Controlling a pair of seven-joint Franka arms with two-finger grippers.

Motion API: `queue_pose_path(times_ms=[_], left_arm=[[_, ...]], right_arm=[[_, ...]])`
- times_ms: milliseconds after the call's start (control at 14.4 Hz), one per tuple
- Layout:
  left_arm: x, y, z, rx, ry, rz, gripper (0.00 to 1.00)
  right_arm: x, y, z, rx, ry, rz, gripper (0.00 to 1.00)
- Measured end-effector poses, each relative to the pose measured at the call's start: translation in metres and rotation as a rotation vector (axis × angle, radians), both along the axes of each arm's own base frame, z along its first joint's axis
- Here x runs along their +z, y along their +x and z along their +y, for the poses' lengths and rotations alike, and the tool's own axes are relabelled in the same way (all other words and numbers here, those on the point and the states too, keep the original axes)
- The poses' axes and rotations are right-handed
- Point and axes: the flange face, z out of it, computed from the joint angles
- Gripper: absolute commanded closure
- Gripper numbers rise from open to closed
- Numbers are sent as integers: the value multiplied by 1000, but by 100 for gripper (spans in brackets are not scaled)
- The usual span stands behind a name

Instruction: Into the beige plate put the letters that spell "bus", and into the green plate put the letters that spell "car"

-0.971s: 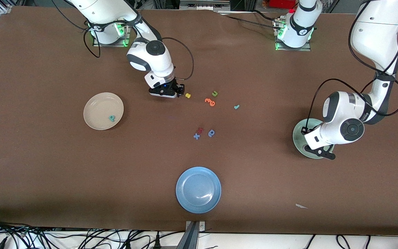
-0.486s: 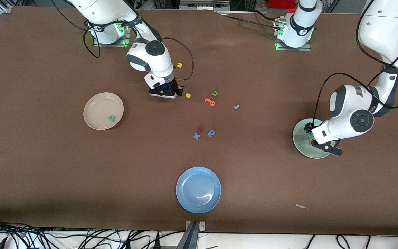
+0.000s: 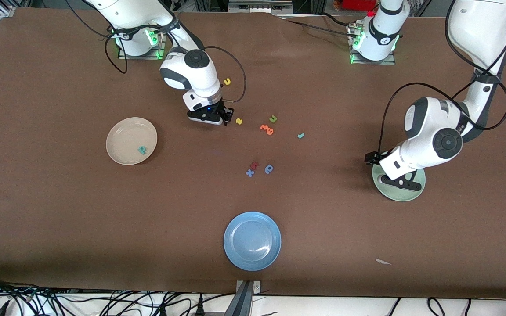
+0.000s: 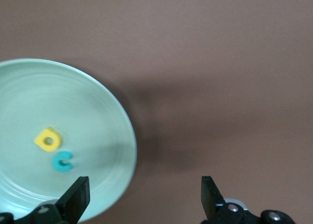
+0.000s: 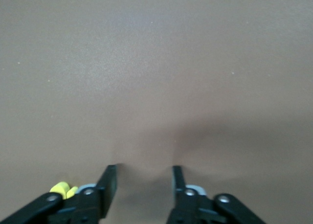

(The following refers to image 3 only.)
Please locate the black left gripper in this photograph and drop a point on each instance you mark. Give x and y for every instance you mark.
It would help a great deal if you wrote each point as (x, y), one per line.
(371, 158)

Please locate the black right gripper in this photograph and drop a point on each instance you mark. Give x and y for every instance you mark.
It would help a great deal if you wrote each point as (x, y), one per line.
(220, 108)

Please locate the yellow foam letter u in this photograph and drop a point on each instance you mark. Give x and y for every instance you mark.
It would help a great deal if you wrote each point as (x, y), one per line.
(226, 83)

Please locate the teal foam letter p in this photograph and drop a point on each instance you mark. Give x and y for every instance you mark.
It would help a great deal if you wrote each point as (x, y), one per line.
(143, 149)

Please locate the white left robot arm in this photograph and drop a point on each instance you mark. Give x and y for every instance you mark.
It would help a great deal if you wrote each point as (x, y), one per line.
(428, 131)

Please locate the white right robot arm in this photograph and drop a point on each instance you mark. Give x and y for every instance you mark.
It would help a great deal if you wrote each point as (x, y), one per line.
(189, 72)

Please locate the light green round plate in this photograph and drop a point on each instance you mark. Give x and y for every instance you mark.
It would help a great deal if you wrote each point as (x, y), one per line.
(400, 195)

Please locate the red foam letter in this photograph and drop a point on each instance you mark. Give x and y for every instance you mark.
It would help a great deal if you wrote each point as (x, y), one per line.
(255, 165)

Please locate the blue foam letter x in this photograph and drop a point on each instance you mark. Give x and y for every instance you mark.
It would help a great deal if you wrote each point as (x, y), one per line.
(250, 173)

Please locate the blue foam letter a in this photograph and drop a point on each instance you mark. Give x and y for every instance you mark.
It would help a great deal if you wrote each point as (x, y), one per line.
(270, 167)

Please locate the white paper scrap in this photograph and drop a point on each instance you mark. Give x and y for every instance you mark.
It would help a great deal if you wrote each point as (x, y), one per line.
(381, 261)

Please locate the beige round plate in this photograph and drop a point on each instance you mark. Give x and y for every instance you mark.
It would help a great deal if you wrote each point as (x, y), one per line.
(125, 136)

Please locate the grey metal box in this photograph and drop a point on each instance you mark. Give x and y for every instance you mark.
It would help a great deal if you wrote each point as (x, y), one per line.
(259, 6)

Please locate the blue round plate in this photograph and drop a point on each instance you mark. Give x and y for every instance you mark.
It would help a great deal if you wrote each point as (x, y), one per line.
(252, 241)

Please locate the red box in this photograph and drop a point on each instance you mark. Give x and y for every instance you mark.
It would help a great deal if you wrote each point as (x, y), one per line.
(358, 4)

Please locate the aluminium table edge profile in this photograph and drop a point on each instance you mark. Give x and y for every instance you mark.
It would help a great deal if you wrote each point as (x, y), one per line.
(244, 303)

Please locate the brown table cover sheet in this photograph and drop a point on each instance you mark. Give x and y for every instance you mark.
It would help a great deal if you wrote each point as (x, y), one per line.
(59, 210)

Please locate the black power plug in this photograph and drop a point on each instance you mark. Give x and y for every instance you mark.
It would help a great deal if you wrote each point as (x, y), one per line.
(200, 307)
(162, 311)

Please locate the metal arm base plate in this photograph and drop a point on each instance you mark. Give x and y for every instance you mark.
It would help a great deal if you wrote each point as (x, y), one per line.
(371, 62)
(141, 56)

